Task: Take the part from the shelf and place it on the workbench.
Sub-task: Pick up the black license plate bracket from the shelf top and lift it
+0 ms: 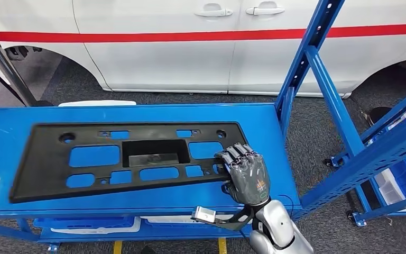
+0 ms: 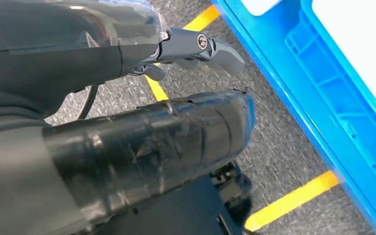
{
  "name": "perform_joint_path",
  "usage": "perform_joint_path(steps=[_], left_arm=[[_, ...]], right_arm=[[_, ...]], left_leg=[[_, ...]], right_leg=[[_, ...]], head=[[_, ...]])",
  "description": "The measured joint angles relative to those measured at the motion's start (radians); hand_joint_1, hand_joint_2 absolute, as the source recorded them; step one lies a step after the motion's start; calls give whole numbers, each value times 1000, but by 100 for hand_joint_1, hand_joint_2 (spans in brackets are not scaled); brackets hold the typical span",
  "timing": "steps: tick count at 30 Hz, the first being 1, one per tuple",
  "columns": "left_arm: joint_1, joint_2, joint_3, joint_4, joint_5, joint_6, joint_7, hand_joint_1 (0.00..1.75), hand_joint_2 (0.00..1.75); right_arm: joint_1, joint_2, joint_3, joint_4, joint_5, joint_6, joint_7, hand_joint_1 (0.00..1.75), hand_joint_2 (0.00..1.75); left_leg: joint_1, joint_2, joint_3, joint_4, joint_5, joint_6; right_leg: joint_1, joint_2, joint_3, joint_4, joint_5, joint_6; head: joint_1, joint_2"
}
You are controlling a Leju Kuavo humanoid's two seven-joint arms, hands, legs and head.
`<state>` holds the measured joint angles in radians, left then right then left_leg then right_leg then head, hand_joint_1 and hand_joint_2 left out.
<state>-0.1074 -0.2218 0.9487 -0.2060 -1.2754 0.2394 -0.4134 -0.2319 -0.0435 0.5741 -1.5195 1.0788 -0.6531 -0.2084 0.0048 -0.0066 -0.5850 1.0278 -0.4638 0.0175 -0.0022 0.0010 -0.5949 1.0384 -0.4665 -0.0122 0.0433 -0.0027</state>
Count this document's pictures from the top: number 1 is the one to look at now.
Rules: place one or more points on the white car with red stripe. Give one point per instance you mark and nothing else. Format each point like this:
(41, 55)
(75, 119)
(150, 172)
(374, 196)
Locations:
(154, 63)

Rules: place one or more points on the chrome stanchion post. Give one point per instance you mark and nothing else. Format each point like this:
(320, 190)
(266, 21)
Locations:
(5, 66)

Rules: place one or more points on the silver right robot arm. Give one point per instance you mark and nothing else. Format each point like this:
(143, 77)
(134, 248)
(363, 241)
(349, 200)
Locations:
(276, 221)

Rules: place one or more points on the white flat panel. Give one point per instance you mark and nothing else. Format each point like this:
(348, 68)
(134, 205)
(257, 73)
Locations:
(98, 103)

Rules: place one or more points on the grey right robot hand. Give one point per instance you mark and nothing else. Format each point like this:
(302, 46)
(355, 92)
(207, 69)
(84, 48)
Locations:
(248, 178)

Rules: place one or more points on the blue metal shelf rack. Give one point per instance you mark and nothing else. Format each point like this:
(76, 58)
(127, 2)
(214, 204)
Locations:
(266, 126)
(399, 111)

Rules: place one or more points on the black round disc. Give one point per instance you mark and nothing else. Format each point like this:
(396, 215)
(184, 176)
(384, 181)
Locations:
(380, 115)

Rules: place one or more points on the black plastic plate bracket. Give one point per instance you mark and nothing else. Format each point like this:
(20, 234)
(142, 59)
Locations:
(42, 168)

